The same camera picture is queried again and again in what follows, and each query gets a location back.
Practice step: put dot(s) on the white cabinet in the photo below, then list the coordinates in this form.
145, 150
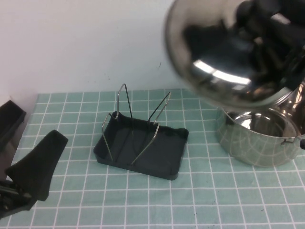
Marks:
12, 146

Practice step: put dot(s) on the stainless steel pot lid black knob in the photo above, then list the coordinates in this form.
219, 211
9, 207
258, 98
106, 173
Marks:
202, 71

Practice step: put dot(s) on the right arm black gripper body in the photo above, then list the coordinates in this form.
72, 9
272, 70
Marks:
274, 21

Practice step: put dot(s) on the green white checked tablecloth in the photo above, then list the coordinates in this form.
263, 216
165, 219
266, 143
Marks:
119, 202

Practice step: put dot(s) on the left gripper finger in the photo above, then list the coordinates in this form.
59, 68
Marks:
40, 171
10, 119

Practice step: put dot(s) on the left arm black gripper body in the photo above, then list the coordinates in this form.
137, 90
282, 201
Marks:
9, 200

